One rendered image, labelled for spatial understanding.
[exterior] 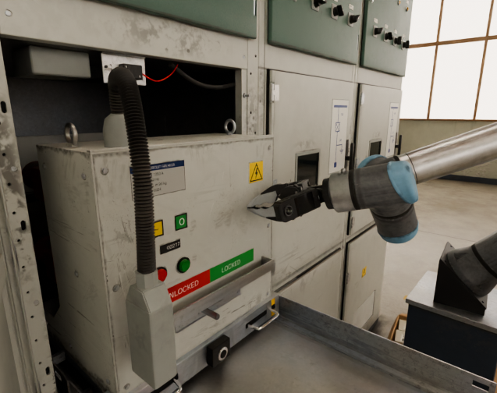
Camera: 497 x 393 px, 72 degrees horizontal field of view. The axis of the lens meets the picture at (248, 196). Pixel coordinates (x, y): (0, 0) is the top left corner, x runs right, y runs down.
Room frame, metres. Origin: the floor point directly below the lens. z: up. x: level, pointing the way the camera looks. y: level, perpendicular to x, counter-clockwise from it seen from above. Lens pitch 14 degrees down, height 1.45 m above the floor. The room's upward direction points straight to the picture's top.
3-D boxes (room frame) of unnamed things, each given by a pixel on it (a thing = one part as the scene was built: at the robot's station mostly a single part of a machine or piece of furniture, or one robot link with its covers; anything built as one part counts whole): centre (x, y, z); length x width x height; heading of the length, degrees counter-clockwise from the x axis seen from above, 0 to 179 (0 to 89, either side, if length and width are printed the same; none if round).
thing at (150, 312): (0.51, 0.17, 1.09); 0.08 x 0.05 x 0.17; 50
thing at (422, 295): (1.20, -0.84, 0.74); 0.32 x 0.32 x 0.02; 49
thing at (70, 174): (0.88, 0.28, 1.15); 0.51 x 0.50 x 0.48; 50
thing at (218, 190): (0.72, 0.09, 1.15); 0.48 x 0.01 x 0.48; 140
